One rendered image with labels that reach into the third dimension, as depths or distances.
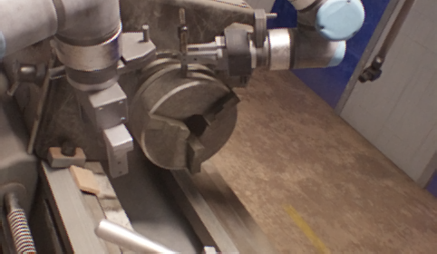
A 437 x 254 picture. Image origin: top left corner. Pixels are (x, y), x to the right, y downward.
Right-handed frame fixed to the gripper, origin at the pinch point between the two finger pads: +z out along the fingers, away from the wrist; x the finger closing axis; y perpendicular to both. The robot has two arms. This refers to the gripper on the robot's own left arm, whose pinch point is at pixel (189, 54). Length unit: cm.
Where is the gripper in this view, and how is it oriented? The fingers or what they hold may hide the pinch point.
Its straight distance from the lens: 122.3
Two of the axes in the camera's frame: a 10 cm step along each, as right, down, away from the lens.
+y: 0.3, 8.0, 5.9
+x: -0.6, -5.9, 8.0
